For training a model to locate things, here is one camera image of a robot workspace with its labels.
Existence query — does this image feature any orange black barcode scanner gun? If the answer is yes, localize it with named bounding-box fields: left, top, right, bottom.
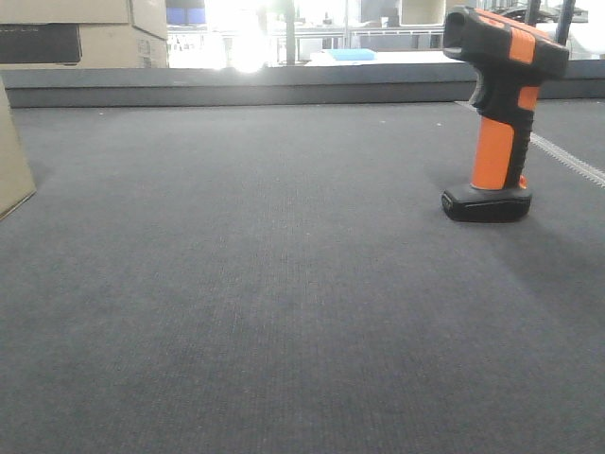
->
left=441, top=1, right=575, bottom=222

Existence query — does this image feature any small brown cardboard package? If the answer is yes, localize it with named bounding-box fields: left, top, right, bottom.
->
left=0, top=82, right=37, bottom=219

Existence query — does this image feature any large cardboard box black print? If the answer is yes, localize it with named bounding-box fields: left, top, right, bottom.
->
left=1, top=1, right=167, bottom=70

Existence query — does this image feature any blue tray on table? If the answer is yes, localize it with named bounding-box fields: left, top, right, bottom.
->
left=324, top=48, right=376, bottom=61

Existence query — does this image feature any white table board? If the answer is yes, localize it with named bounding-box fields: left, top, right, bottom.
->
left=305, top=49, right=457, bottom=67

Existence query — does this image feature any white plastic bin on shelf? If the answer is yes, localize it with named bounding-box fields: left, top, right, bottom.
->
left=401, top=0, right=446, bottom=26

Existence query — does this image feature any black raised conveyor edge rail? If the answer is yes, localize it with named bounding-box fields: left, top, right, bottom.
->
left=0, top=60, right=605, bottom=109

